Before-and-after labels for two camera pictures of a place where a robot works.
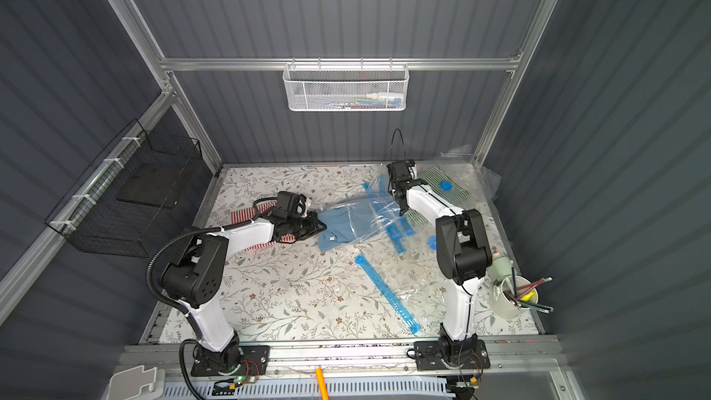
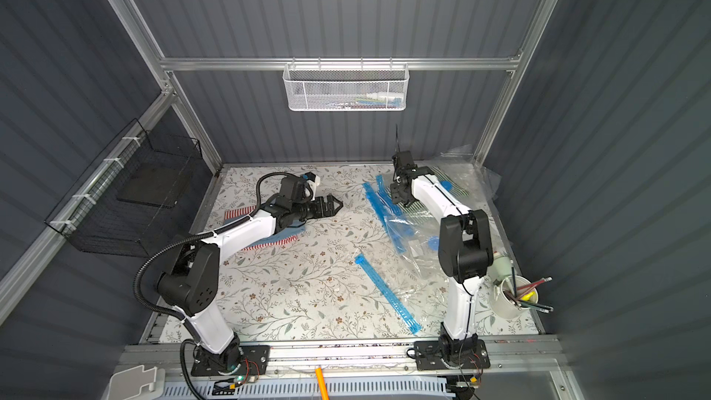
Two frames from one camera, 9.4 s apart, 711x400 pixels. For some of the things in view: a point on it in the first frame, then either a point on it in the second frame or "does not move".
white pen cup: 513,296 does not move
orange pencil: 322,386 does not move
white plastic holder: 135,383 does not move
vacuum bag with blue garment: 368,212 -> 416,235
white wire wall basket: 345,87 does not move
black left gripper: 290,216 -> 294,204
